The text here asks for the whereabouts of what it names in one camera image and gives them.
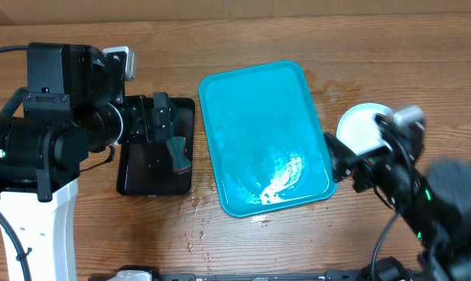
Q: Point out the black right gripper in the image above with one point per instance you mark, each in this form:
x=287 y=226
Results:
x=339 y=157

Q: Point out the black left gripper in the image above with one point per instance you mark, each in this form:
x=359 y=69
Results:
x=142 y=132

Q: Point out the light blue plate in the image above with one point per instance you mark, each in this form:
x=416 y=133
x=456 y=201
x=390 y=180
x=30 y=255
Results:
x=358 y=130

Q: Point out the dark hourglass sponge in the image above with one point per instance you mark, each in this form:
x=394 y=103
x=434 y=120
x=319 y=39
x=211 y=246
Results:
x=177 y=149

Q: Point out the teal plastic tray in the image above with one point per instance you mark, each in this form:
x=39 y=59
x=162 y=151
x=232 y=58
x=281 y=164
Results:
x=265 y=140

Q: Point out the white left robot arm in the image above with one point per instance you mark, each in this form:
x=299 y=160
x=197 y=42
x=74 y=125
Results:
x=74 y=104

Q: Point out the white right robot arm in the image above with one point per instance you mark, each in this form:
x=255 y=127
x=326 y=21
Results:
x=436 y=205

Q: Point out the black rectangular water tray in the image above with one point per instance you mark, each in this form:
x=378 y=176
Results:
x=146 y=169

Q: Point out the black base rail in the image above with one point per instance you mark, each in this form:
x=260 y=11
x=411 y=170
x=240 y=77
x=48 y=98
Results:
x=387 y=269

